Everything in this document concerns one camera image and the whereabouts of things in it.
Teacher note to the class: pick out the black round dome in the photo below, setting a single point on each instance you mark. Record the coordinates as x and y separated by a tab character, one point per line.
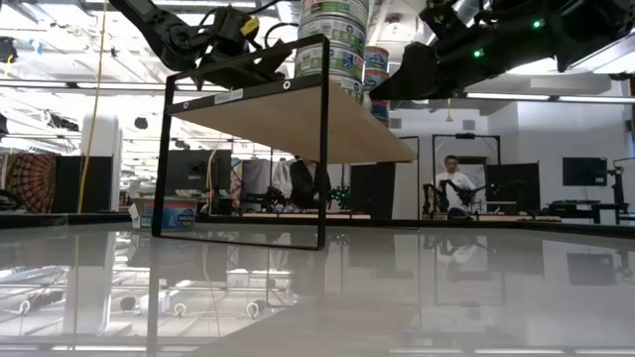
141	123

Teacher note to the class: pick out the grey wall vent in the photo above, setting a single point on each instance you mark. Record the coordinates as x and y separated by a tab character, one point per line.
469	124
395	123

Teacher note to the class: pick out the pale hanging cloth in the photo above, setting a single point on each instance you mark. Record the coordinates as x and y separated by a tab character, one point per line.
258	178

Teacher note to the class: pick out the black partition panel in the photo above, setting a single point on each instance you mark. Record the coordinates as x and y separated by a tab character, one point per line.
372	188
82	183

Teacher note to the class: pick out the black metal frame stand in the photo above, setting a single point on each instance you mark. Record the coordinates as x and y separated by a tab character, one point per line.
466	135

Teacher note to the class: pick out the yellow tape tag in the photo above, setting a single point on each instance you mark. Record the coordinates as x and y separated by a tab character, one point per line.
250	26

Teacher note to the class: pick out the black wall monitor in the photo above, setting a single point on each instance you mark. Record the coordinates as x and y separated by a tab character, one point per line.
585	172

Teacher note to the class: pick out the wooden box platform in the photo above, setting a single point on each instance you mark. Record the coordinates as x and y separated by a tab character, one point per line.
297	124

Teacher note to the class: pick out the patterned mandala tapestry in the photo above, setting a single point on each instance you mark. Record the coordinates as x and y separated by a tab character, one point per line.
32	181

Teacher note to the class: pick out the black background robot arm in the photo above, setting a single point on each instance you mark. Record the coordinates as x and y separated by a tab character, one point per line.
461	191

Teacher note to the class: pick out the ceiling light strip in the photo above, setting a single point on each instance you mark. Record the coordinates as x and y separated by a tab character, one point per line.
506	96
595	99

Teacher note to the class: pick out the black camera stand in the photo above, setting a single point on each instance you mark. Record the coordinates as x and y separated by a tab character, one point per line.
617	188

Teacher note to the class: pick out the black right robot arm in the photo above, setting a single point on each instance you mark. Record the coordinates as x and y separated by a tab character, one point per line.
595	30

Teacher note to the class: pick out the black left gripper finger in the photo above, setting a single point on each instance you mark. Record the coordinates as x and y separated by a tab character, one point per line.
248	69

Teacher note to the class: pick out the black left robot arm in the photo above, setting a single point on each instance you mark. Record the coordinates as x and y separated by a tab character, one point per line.
164	30

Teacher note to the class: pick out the person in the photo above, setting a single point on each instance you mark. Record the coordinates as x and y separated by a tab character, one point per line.
454	183
302	183

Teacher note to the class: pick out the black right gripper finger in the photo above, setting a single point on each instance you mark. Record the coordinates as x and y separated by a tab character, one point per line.
426	74

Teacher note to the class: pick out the black screen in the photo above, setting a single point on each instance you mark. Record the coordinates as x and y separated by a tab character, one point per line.
198	168

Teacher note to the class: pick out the black background table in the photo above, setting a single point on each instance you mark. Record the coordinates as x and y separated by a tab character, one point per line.
585	205

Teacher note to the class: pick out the background robot with green lights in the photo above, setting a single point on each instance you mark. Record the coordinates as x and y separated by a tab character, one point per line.
339	196

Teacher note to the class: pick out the white board with drawings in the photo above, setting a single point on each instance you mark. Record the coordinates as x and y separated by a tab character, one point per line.
477	174

